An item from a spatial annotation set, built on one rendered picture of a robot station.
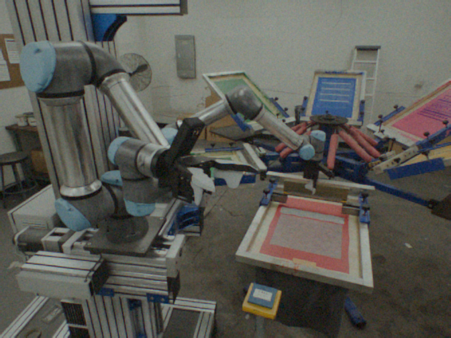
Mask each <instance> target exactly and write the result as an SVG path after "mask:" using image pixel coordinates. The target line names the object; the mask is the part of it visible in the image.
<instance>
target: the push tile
mask: <svg viewBox="0 0 451 338"><path fill-rule="evenodd" d="M276 295H277V289H274V288H269V287H266V286H264V285H261V284H256V283H254V284H253V286H252V290H251V292H250V295H249V297H248V300H247V302H249V303H252V304H256V305H259V306H264V307H266V308H273V305H274V301H275V297H276Z"/></svg>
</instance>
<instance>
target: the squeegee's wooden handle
mask: <svg viewBox="0 0 451 338"><path fill-rule="evenodd" d="M309 183H310V182H308V181H302V180H291V179H285V183H283V192H288V191H293V192H302V193H303V194H312V192H313V191H312V190H309V189H308V188H305V185H306V184H309ZM348 191H349V188H348V187H344V186H334V185H328V184H318V183H316V187H315V194H314V195H317V196H326V197H332V198H337V199H341V201H347V199H348Z"/></svg>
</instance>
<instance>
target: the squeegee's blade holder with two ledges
mask: <svg viewBox="0 0 451 338"><path fill-rule="evenodd" d="M288 194H295V195H301V196H310V197H315V198H320V199H329V200H334V201H341V199H337V198H332V197H326V196H317V195H312V194H303V193H302V192H293V191H288Z"/></svg>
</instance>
